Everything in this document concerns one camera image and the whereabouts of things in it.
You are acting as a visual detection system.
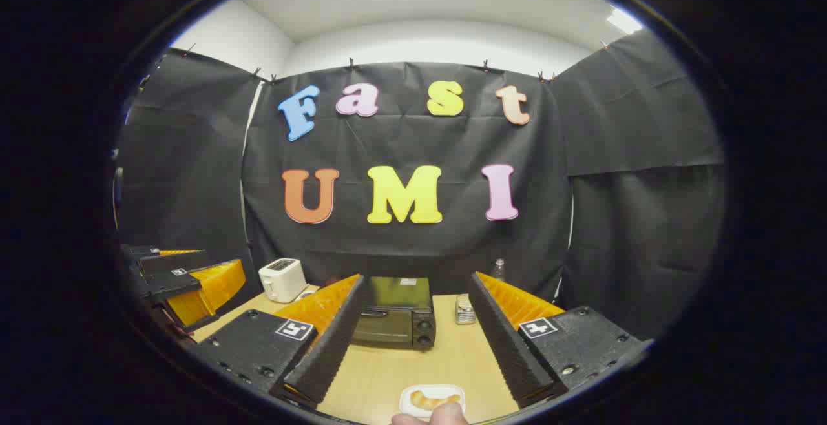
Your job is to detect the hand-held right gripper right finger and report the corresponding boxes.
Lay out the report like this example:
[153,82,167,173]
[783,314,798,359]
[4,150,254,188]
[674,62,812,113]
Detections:
[468,271,647,409]

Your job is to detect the ceiling light panel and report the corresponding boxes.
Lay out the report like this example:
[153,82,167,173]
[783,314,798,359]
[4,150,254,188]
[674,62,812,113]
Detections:
[606,8,644,36]

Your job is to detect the white square plate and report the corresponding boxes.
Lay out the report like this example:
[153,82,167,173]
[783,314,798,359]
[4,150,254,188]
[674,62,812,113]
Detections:
[398,384,466,420]

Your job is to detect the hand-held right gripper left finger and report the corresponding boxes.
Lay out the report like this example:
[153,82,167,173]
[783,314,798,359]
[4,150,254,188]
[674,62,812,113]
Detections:
[191,274,368,408]

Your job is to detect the metal mesh holder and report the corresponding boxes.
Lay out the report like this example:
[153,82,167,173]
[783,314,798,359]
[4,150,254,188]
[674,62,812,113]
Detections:
[455,293,478,326]

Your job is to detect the white toaster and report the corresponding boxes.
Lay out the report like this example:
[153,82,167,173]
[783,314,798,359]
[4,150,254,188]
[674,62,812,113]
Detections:
[258,258,308,304]

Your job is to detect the black electric oven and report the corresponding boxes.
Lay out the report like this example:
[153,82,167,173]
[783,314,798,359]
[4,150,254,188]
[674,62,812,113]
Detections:
[352,276,437,350]

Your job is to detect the golden croissant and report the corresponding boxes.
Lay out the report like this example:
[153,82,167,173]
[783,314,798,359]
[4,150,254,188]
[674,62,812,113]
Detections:
[410,390,462,411]

